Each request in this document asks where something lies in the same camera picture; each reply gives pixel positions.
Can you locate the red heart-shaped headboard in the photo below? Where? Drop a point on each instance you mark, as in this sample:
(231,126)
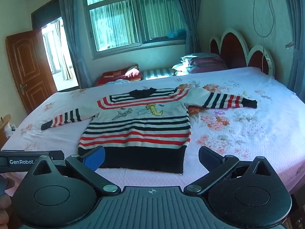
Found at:
(233,49)

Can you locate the blue curtain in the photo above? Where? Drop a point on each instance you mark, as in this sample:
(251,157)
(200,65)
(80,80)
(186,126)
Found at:
(69,11)
(296,15)
(189,11)

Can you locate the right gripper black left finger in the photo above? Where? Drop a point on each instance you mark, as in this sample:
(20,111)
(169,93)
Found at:
(84,168)

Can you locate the far right blue curtain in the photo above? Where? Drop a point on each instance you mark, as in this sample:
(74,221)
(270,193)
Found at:
(296,15)

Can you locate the striped grey white mattress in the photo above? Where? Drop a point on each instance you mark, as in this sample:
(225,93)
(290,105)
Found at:
(157,74)

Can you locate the red embroidered pillow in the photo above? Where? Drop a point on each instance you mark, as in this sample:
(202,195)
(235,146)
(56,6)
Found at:
(131,73)

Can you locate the wall charger with cable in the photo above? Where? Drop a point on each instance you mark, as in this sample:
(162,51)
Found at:
(263,20)

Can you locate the floral white bed sheet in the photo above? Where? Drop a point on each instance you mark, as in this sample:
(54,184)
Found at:
(274,130)

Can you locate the left blue curtain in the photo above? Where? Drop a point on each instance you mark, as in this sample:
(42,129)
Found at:
(69,11)

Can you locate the striped knit children's sweater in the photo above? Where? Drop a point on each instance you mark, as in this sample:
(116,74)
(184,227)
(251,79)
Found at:
(144,129)

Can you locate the aluminium sliding window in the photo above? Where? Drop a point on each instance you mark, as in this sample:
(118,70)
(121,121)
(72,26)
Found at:
(117,26)

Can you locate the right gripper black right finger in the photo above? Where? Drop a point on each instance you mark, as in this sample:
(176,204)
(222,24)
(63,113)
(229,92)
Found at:
(218,167)

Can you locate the light blue cloth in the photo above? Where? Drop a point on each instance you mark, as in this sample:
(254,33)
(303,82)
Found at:
(116,82)

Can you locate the folded maroon quilt stack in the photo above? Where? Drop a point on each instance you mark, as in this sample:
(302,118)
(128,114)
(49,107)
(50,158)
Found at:
(199,63)

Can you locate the person's left hand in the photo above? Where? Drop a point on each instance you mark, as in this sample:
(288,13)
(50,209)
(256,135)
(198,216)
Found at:
(6,209)

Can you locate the brown wooden door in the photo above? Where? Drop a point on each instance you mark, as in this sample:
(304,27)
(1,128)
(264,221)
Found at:
(30,68)

